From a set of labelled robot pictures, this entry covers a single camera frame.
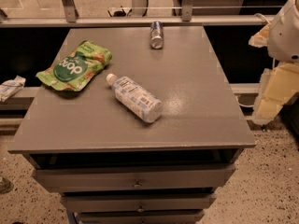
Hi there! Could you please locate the grey top drawer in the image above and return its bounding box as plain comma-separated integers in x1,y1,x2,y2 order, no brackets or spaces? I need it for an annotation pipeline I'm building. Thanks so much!
33,164,235,193

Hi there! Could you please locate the grey bottom drawer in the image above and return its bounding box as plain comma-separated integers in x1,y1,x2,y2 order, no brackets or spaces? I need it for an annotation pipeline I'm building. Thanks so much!
78,210,204,224

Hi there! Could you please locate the grey drawer cabinet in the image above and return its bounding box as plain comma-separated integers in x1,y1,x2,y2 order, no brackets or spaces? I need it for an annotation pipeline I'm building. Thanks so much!
7,26,257,224

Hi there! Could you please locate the grey middle drawer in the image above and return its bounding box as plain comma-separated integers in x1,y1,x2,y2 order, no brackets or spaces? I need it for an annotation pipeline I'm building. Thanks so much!
61,193,216,213

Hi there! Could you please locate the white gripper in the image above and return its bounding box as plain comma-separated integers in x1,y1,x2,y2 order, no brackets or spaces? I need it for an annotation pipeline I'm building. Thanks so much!
249,0,299,125

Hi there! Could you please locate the silver blue drink can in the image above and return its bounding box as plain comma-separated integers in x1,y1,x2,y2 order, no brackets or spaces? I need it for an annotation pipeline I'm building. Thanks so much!
150,21,164,49

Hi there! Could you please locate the grey drawer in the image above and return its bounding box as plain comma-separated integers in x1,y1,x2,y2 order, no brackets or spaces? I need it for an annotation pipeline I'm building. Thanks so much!
33,164,235,193
61,193,216,213
78,210,204,224

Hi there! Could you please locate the white tissue packet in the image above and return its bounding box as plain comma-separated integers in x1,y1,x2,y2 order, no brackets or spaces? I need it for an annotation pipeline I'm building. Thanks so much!
0,76,26,102

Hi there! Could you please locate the metal guard rail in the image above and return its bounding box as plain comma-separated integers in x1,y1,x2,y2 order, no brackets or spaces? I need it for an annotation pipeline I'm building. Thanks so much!
0,0,299,29

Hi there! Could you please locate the green snack pouch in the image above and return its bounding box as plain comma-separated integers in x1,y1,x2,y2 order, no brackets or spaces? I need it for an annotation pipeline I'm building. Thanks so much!
36,40,112,91

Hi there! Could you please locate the white cable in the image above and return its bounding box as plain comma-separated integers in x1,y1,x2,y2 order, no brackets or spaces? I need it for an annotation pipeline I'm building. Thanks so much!
253,12,271,25

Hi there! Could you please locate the clear plastic bottle blue label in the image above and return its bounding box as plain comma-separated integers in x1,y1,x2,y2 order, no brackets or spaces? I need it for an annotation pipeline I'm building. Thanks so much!
106,74,163,123

